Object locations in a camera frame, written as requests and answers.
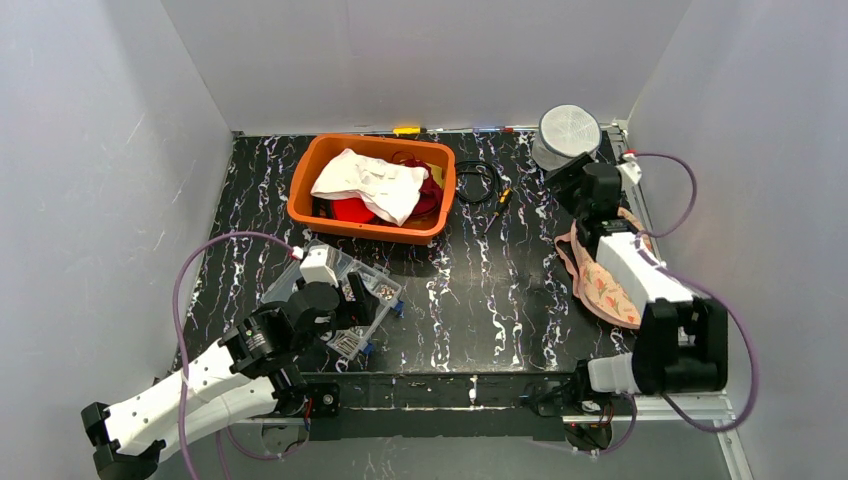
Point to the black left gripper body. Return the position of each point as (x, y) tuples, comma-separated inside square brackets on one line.
[(361, 299)]

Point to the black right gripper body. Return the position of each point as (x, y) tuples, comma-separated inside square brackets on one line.
[(565, 174)]

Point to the peach print mesh laundry bag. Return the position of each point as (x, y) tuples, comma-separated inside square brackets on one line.
[(594, 286)]

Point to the white bra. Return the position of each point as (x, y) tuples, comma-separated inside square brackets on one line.
[(389, 190)]

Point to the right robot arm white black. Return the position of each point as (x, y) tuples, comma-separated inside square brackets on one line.
[(681, 344)]

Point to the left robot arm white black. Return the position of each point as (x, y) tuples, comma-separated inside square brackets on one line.
[(250, 371)]

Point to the bright red bra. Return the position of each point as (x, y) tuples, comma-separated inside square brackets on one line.
[(351, 210)]

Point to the dark red bra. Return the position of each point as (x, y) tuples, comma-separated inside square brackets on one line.
[(430, 193)]

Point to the clear plastic screw organizer box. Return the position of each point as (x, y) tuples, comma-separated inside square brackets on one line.
[(356, 340)]

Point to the orange black screwdriver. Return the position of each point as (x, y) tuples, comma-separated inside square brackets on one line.
[(501, 206)]

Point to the orange plastic basin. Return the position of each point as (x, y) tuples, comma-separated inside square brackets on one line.
[(416, 231)]

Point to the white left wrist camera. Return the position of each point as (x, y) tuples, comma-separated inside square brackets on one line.
[(316, 264)]

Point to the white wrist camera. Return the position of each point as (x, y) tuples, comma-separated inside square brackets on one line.
[(316, 264), (629, 169)]

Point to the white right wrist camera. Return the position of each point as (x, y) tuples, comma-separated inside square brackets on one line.
[(629, 169)]

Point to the yellow marker at wall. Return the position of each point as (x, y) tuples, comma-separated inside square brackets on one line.
[(408, 130)]

